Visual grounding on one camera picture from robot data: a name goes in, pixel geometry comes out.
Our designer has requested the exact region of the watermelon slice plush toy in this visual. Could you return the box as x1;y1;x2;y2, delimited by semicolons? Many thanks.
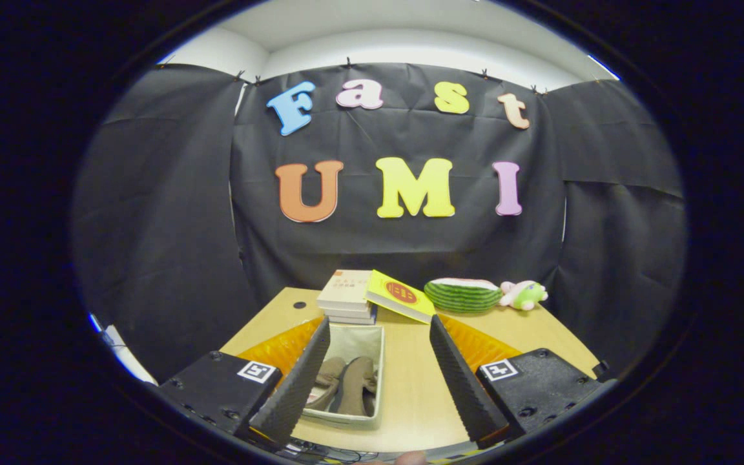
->
424;278;503;315

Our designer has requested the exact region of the pink and green plush toy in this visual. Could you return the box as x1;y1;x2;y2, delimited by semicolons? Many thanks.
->
499;280;548;311

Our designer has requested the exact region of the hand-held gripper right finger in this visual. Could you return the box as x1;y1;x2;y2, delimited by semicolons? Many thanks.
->
428;314;616;450

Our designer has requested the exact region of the white book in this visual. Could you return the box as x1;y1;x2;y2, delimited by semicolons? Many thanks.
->
324;306;376;320

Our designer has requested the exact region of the brown shoe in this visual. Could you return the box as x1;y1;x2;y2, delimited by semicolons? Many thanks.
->
307;356;347;411
335;356;378;418

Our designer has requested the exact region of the yellow book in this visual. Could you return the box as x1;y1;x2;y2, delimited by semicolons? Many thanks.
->
366;269;437;324

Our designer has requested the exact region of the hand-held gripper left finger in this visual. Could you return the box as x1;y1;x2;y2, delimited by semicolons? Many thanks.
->
154;316;332;448

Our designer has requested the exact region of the cream cover book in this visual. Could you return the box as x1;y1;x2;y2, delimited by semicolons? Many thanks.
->
317;269;373;312

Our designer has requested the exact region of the pale green fabric storage box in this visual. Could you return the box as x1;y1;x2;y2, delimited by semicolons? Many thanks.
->
301;323;386;427

